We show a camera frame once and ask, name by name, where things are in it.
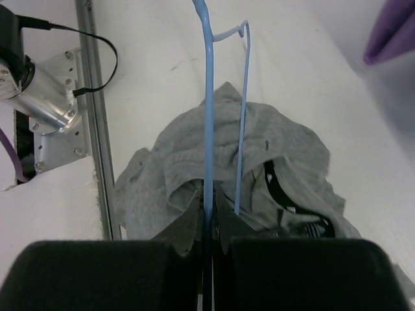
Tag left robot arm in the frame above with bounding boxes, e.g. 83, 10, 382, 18
1, 5, 79, 135

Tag light blue wire hanger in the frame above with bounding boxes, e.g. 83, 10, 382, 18
192, 0, 252, 227

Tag grey t shirt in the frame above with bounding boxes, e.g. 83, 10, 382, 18
115, 83, 360, 240

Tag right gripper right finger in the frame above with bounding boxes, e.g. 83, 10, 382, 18
213, 192, 413, 310

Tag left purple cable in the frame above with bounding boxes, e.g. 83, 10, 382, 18
0, 128, 29, 183

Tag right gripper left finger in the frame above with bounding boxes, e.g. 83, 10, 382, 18
1, 191, 202, 310

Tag purple t shirt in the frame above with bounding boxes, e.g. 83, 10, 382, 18
363, 0, 414, 65

